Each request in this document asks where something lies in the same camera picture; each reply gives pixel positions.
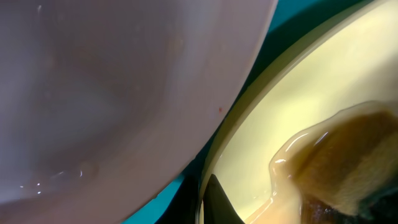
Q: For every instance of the teal plastic tray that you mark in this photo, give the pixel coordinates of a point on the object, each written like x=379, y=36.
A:
x=291, y=21

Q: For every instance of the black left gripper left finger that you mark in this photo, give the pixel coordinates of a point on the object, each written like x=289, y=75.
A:
x=183, y=207

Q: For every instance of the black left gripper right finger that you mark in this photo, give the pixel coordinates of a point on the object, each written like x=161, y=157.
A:
x=217, y=207

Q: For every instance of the yellow-green plate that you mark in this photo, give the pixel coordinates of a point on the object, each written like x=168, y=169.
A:
x=348, y=60

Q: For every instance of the yellow-green sponge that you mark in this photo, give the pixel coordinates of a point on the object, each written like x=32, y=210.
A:
x=342, y=170

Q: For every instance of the white plate with red stain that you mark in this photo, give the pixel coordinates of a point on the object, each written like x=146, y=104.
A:
x=104, y=103

